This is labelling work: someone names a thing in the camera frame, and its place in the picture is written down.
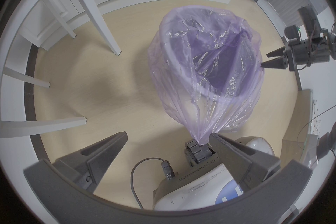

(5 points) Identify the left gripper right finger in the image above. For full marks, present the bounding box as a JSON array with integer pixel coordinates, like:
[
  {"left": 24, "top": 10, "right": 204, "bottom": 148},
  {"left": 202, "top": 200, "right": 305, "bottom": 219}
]
[{"left": 209, "top": 134, "right": 281, "bottom": 193}]

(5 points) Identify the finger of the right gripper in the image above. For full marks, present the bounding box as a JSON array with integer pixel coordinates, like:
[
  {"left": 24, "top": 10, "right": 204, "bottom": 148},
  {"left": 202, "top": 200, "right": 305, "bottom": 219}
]
[
  {"left": 259, "top": 56, "right": 290, "bottom": 70},
  {"left": 266, "top": 46, "right": 288, "bottom": 58}
]

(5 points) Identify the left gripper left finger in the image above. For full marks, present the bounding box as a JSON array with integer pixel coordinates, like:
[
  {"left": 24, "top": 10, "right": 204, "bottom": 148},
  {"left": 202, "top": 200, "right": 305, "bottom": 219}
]
[{"left": 52, "top": 132, "right": 128, "bottom": 193}]

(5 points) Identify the purple plastic bag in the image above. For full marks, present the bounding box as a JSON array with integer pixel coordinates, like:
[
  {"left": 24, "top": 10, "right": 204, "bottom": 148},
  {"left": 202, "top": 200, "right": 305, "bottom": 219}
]
[{"left": 148, "top": 5, "right": 264, "bottom": 145}]

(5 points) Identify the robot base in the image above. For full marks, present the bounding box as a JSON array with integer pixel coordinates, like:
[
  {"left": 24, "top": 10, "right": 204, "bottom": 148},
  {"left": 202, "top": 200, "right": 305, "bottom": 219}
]
[{"left": 152, "top": 136, "right": 275, "bottom": 211}]

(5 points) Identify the grey seat white chair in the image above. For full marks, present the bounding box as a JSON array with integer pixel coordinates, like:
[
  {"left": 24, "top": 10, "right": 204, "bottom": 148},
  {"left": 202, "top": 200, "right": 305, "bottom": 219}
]
[{"left": 0, "top": 0, "right": 122, "bottom": 139}]

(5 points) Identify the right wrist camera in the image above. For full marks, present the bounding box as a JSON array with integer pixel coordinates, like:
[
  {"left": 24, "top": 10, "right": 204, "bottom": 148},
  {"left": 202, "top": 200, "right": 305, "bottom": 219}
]
[{"left": 284, "top": 25, "right": 302, "bottom": 46}]

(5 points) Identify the thin black cable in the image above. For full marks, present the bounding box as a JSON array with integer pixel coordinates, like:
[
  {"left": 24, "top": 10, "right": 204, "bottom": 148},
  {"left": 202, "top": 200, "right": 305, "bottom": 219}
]
[{"left": 298, "top": 105, "right": 336, "bottom": 145}]

